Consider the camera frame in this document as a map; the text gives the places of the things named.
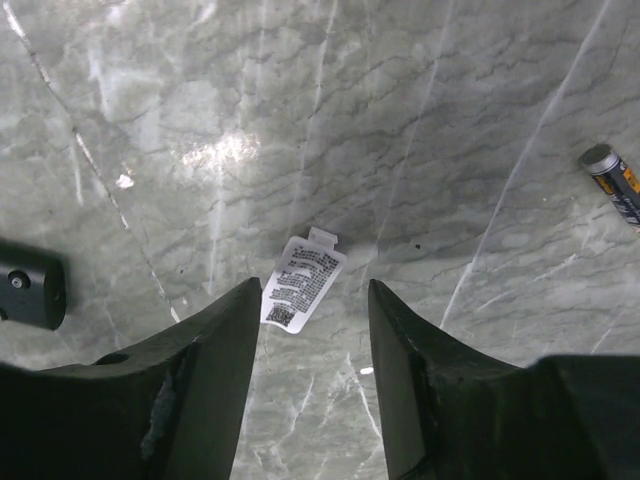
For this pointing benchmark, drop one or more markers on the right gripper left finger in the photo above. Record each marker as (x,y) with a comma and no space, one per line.
(168,407)

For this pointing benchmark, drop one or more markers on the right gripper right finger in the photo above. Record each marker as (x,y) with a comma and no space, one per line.
(449,411)

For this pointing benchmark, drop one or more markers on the remote battery cover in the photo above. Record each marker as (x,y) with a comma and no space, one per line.
(302,276)

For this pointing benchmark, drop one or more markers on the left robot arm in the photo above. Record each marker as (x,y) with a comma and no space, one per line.
(33,286)

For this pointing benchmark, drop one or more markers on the dark battery lowest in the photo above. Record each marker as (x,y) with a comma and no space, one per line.
(615,178)

